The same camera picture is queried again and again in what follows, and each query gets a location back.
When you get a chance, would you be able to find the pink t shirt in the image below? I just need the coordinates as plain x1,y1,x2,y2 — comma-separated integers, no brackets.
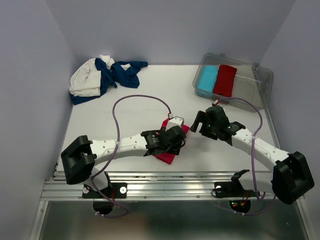
154,118,190,165

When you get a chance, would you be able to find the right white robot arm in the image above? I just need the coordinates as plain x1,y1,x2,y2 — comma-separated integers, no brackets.
190,105,315,205

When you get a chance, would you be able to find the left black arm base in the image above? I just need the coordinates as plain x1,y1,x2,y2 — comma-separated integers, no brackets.
81,182,127,200

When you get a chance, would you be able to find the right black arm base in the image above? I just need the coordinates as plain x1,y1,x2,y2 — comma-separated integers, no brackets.
211,181,256,199

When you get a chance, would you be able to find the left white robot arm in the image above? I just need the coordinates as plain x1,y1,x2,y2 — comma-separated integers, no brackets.
60,126,186,197

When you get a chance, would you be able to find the rolled dark red t shirt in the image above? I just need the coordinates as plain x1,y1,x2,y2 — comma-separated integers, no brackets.
213,64,238,97

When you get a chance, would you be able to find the rolled cyan t shirt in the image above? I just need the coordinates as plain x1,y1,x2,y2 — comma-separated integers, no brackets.
196,65,219,93

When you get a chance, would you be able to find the clear plastic bin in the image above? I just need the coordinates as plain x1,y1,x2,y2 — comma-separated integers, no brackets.
192,53,274,111

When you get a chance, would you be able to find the navy blue t shirt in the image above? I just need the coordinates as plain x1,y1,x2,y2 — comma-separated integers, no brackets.
69,55,148,105

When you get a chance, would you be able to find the white t shirt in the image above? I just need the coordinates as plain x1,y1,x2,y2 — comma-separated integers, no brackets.
68,54,132,98

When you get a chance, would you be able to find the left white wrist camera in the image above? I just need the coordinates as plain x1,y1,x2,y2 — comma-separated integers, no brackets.
165,116,184,131

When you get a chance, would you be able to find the aluminium mounting rail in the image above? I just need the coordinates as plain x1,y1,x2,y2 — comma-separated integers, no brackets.
39,170,306,201

